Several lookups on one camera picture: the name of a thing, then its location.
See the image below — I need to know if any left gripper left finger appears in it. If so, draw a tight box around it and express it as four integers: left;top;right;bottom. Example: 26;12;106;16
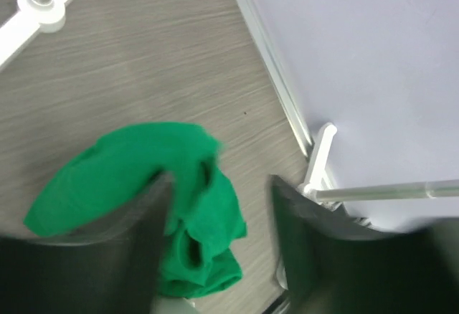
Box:
1;173;174;313

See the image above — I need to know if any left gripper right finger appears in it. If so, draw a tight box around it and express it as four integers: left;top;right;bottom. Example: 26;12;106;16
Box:
269;176;458;313

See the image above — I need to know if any green t shirt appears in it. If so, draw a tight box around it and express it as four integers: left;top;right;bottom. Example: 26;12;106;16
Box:
22;121;248;299

